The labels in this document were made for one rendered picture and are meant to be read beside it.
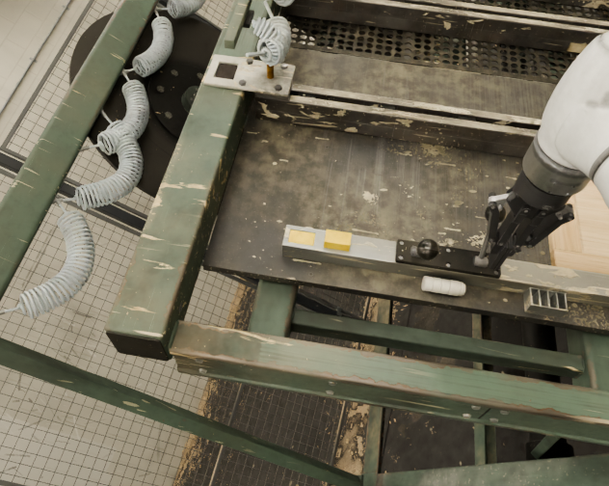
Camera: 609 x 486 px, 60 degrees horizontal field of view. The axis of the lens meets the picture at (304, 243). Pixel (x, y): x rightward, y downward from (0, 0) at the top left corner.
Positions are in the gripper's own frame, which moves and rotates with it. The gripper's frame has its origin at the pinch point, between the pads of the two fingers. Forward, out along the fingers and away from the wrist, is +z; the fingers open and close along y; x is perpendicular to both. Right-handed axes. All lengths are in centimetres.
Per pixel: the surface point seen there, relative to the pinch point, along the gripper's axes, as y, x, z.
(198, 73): -83, 90, 49
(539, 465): 34, -16, 69
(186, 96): -83, 74, 46
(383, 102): -21.9, 42.3, 8.5
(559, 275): 15.6, 5.1, 11.7
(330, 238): -29.0, 3.9, 9.8
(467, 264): -2.3, 3.5, 10.7
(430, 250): -11.9, -1.8, 0.2
